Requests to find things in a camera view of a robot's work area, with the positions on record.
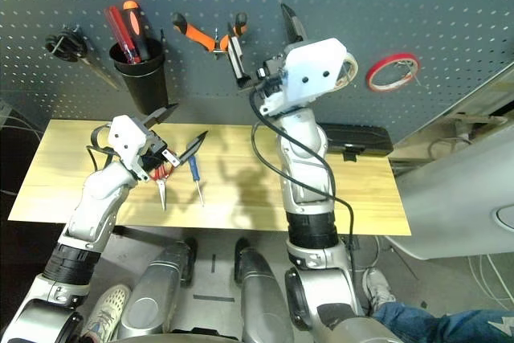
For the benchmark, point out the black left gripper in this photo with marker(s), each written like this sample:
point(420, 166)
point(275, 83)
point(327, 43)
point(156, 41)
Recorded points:
point(154, 150)

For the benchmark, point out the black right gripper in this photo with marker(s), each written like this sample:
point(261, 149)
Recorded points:
point(273, 78)

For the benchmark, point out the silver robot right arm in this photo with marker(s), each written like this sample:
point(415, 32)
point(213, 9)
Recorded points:
point(305, 158)

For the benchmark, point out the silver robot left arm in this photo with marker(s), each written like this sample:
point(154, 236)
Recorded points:
point(96, 198)

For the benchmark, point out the grey perforated pegboard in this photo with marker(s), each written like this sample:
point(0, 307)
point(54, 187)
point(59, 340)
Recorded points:
point(361, 5)

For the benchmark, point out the metal pliers hook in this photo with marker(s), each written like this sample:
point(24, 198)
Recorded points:
point(219, 51)

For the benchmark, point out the black cup holder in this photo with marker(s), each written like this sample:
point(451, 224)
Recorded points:
point(142, 86)

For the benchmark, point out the white tape roll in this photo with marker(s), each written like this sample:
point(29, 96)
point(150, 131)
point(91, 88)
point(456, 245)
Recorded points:
point(351, 70)

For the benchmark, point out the red tape roll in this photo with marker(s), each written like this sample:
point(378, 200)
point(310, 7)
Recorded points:
point(373, 78)

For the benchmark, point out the black plastic tool case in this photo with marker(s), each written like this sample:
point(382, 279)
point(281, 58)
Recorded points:
point(353, 136)

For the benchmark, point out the silver robot left leg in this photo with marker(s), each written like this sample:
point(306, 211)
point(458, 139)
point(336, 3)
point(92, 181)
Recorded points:
point(152, 303)

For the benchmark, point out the silver robot leg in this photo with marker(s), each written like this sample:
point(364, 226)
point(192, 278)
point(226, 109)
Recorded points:
point(261, 299)
point(152, 303)

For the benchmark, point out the silver robot right leg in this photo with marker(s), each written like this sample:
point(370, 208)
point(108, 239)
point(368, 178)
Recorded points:
point(261, 299)

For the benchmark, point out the white mesh sneaker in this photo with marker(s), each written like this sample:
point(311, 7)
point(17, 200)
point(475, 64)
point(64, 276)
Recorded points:
point(106, 311)

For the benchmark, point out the silver robot torso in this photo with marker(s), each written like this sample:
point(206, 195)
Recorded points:
point(201, 337)

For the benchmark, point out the large white machine housing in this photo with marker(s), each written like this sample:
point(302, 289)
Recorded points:
point(441, 198)

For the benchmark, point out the white lace sneaker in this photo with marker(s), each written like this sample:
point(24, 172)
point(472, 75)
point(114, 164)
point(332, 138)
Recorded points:
point(377, 287)

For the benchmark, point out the blue jeans leg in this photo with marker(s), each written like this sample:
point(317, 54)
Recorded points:
point(441, 325)

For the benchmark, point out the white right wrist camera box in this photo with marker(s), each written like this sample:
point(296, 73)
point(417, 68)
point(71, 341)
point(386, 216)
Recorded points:
point(313, 70)

